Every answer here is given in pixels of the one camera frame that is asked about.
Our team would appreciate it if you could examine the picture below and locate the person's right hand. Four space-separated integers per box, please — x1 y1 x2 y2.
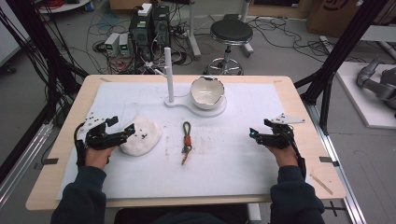
266 144 299 168

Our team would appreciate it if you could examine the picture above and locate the black round stool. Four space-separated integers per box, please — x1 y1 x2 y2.
203 18 254 77

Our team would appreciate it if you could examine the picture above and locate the white platform board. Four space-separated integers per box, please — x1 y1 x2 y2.
335 61 396 131

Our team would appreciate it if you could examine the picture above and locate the white table leg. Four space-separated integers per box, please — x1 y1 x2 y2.
186 0 203 61
241 0 255 59

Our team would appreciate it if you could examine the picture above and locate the aluminium rail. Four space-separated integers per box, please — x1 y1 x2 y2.
0 121 54 208
304 102 368 224

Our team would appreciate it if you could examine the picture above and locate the person's torso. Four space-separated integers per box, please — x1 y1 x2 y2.
113 204 250 224

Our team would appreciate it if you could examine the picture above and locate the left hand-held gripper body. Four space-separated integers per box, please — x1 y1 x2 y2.
78 111 126 151

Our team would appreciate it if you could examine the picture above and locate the white eggshell-shaped bowl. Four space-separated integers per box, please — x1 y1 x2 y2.
189 76 226 111

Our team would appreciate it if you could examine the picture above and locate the black computer tower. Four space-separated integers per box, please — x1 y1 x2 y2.
128 12 154 62
151 4 172 49

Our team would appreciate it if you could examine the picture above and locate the person's left hand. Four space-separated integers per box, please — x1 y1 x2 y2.
84 145 117 171

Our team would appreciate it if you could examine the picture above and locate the white power strip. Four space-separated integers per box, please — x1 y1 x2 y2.
136 2 153 18

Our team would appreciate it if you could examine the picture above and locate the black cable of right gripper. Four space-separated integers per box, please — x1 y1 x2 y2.
289 133 308 181

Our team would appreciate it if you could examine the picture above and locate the grey power supply unit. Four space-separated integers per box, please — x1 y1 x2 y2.
104 32 121 58
118 33 132 58

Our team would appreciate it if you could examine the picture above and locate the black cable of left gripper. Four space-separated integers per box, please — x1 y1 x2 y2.
73 121 88 170

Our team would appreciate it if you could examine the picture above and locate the white table mat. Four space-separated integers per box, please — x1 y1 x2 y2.
55 81 313 201

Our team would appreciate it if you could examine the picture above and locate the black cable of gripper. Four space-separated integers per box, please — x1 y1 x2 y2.
73 121 88 170
289 133 308 181

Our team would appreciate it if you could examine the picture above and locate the white stand with pole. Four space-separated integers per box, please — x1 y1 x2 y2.
153 47 228 119

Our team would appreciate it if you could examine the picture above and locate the brown cardboard box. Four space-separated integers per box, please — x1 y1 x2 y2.
305 0 372 39

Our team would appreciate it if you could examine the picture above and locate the black metal frame post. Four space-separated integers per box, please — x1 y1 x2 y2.
293 0 383 135
5 0 90 125

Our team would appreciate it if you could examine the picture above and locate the thin wooden stick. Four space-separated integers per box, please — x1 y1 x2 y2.
309 173 334 196

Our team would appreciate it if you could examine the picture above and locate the brown cord with tassel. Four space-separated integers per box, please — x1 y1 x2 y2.
180 120 193 166

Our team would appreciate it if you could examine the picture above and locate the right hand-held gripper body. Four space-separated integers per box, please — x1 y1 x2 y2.
257 112 306 150

